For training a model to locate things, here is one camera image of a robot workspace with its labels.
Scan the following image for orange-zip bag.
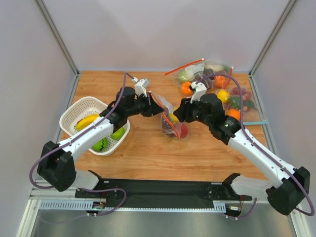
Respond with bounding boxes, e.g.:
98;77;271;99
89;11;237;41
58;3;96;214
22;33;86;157
150;91;189;139
165;58;206;92
204;60;234;89

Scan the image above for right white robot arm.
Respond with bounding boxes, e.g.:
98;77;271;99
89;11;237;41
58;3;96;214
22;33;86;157
174;94;311;215

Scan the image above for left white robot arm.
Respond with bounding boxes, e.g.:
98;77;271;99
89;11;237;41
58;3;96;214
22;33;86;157
37;87;181;192

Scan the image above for yellow fake pear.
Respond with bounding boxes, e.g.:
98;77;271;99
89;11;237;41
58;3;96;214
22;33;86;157
168;113;179;125

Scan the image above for orange fake fruit left bag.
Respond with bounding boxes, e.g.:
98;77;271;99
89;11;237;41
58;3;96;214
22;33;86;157
180;81;193;96

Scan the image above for purple grapes in held bag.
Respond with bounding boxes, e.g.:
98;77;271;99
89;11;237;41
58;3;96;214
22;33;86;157
160;113;176;137

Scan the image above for red fake apple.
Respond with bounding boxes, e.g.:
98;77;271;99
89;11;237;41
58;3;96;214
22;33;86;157
178;123;188;139

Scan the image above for green fake cabbage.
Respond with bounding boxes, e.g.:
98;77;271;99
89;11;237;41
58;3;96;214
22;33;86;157
177;70;191;83

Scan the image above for dark purple fake grapes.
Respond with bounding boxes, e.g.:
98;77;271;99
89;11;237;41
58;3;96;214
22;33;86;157
193;69;215;89

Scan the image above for yellow fake apple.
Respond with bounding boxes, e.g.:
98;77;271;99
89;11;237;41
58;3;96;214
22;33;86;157
217;89;230;104

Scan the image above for green fake apple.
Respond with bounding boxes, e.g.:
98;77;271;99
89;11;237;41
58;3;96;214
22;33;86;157
110;127;125;141

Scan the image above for orange fake fruit middle bag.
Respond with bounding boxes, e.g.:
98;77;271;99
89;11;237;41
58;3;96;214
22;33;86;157
214;76;226;88

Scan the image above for orange fake fruit blue bag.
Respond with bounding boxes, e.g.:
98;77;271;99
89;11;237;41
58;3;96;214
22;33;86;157
226;108;241;120

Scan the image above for green fake avocado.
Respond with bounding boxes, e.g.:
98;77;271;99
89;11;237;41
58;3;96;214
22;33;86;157
229;96;241;110

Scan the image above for blue-zip clear bag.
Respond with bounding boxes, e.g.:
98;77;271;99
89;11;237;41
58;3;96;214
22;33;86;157
215;87;269;125

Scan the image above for white fake radish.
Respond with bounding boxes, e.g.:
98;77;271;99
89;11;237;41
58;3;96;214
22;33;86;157
205;64;224;73

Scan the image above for green striped fake melon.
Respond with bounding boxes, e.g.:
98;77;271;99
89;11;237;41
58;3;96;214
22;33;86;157
91;138;108;153

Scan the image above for yellow fake banana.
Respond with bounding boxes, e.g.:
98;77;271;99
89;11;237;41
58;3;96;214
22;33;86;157
76;114;99;131

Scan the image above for white perforated plastic basket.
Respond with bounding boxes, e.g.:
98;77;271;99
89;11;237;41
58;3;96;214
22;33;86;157
59;96;131;157

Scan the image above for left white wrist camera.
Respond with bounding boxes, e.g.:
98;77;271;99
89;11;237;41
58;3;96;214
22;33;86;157
133;78;150;97

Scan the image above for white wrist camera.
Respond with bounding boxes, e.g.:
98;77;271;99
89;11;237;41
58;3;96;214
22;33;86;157
189;81;207;104
133;78;150;97

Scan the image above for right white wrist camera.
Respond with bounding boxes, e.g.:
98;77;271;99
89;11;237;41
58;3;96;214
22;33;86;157
189;81;207;104

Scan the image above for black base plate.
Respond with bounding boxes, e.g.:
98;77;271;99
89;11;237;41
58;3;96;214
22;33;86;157
74;170;253;208

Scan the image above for left aluminium frame post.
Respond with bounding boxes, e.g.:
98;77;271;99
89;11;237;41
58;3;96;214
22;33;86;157
34;0;79;76

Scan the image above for aluminium corner frame post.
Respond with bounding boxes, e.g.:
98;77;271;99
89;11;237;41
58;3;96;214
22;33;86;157
248;0;298;77

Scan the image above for white slotted cable duct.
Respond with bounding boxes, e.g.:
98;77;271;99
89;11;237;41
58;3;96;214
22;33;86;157
39;200;227;213

